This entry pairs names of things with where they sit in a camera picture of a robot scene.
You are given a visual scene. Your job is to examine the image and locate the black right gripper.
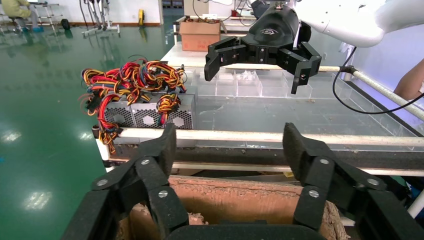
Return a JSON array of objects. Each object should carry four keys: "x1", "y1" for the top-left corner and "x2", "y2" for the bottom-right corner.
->
[{"x1": 203, "y1": 4, "x2": 323, "y2": 95}]

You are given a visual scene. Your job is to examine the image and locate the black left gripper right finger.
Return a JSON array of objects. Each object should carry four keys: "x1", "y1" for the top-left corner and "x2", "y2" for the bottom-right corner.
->
[{"x1": 282, "y1": 122, "x2": 424, "y2": 240}]

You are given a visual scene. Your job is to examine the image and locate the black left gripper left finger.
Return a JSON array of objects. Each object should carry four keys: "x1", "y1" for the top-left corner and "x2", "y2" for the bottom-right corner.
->
[{"x1": 61, "y1": 123, "x2": 190, "y2": 240}]

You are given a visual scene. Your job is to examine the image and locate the person bare forearm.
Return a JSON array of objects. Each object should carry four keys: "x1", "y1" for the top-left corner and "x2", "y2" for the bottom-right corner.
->
[{"x1": 393, "y1": 58, "x2": 424, "y2": 101}]

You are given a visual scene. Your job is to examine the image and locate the clear acrylic compartment organizer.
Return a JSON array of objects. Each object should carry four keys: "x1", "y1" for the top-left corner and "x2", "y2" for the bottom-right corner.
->
[{"x1": 183, "y1": 67, "x2": 332, "y2": 100}]

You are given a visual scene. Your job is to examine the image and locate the grey metal power supply unit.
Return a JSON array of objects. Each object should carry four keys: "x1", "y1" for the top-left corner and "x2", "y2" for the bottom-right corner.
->
[
  {"x1": 104, "y1": 99, "x2": 135, "y2": 128},
  {"x1": 130, "y1": 102, "x2": 162, "y2": 129},
  {"x1": 158, "y1": 94, "x2": 197, "y2": 131}
]

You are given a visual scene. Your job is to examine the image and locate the white pipe leg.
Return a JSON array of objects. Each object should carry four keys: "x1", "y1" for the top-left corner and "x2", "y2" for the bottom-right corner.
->
[{"x1": 95, "y1": 137, "x2": 112, "y2": 173}]

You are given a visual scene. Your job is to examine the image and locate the closed brown cardboard carton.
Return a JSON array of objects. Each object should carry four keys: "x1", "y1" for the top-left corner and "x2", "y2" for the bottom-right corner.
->
[{"x1": 178, "y1": 19, "x2": 222, "y2": 53}]

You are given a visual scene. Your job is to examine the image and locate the worn brown cardboard box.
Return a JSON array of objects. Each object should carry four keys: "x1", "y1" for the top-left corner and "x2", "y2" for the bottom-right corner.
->
[{"x1": 115, "y1": 174, "x2": 350, "y2": 240}]

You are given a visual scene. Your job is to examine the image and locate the white pipe stub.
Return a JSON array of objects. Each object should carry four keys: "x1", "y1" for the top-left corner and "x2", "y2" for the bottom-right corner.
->
[{"x1": 406, "y1": 189, "x2": 424, "y2": 220}]

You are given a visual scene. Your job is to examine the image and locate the metal step rack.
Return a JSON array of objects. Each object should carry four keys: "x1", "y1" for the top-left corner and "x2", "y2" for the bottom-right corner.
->
[{"x1": 31, "y1": 2, "x2": 64, "y2": 34}]

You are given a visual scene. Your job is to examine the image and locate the seated person in yellow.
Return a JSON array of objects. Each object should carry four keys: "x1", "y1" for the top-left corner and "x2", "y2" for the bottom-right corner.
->
[{"x1": 0, "y1": 0, "x2": 45, "y2": 33}]

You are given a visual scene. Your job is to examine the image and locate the tied red yellow wire bundle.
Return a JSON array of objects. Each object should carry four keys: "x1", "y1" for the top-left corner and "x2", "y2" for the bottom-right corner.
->
[{"x1": 156, "y1": 93, "x2": 182, "y2": 127}]

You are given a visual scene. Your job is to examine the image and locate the thin black cable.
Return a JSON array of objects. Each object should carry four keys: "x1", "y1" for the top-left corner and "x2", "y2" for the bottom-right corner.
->
[{"x1": 332, "y1": 46, "x2": 424, "y2": 116}]

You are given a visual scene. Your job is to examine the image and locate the long white pipe rail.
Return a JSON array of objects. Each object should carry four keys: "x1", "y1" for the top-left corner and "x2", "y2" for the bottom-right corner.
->
[{"x1": 117, "y1": 127, "x2": 424, "y2": 148}]

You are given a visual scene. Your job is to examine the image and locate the red yellow black wire tangle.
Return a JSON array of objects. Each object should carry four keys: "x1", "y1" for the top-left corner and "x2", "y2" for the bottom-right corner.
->
[{"x1": 78, "y1": 55, "x2": 188, "y2": 155}]

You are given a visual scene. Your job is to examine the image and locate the white wheeled stand frame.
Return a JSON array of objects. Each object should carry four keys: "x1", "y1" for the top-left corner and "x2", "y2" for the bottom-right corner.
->
[{"x1": 79, "y1": 0, "x2": 121, "y2": 37}]

